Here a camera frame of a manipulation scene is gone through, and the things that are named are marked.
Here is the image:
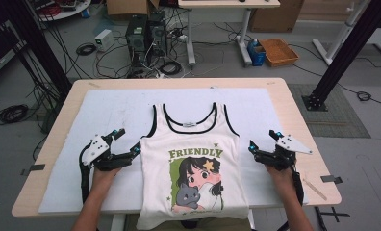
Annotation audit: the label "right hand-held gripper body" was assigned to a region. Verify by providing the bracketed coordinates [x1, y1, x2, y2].
[254, 134, 314, 171]

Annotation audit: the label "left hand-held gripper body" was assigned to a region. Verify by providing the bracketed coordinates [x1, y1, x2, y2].
[82, 134, 135, 172]

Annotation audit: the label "white printed tank top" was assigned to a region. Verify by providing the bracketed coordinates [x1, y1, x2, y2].
[135, 102, 251, 231]

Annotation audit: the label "person's left hand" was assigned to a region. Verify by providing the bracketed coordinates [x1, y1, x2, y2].
[91, 165, 123, 191]

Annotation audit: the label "person's right hand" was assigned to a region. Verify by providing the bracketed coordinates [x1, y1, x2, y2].
[264, 163, 294, 191]

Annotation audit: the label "white foam mat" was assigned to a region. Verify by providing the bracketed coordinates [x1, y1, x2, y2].
[38, 88, 310, 215]

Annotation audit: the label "light wooden table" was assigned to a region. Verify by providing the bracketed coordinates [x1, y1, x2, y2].
[11, 77, 343, 231]

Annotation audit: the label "thin wooden stick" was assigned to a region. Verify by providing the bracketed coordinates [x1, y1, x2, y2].
[301, 178, 328, 202]

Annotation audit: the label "black tape strip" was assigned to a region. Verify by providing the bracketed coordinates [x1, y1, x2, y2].
[20, 163, 46, 177]
[319, 174, 343, 185]

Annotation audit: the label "grey floor mat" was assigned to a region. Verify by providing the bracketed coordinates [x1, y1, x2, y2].
[287, 83, 371, 140]

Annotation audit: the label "blue box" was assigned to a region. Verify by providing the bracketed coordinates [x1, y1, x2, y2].
[246, 38, 267, 67]

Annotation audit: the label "orange open tray box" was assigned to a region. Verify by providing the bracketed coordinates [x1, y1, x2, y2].
[258, 37, 300, 68]

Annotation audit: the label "person's olive pants legs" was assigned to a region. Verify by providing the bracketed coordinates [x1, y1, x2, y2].
[124, 213, 252, 231]

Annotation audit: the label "small white box device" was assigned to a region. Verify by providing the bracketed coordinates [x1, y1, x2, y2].
[93, 28, 115, 53]

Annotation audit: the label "black computer tower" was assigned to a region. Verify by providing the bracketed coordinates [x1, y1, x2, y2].
[124, 14, 150, 70]
[146, 11, 169, 65]

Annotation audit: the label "white metal stand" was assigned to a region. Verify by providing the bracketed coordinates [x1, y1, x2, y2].
[312, 0, 381, 65]

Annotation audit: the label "large brown cardboard box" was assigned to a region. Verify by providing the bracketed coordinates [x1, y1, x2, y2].
[248, 0, 306, 34]

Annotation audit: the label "round white table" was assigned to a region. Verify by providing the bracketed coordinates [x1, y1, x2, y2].
[27, 0, 92, 23]

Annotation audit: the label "white desk with legs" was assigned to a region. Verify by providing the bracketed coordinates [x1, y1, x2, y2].
[177, 0, 281, 67]

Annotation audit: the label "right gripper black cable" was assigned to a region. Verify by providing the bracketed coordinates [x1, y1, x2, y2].
[276, 162, 306, 231]

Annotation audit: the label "coiled black cable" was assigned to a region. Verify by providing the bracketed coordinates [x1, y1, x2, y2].
[0, 103, 30, 126]
[75, 41, 97, 57]
[158, 60, 184, 77]

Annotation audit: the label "black floor cable with coil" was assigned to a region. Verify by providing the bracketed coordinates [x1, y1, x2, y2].
[291, 61, 381, 111]

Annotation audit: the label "black metal frame post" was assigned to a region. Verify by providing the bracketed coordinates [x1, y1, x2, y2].
[0, 0, 73, 98]
[301, 0, 381, 113]

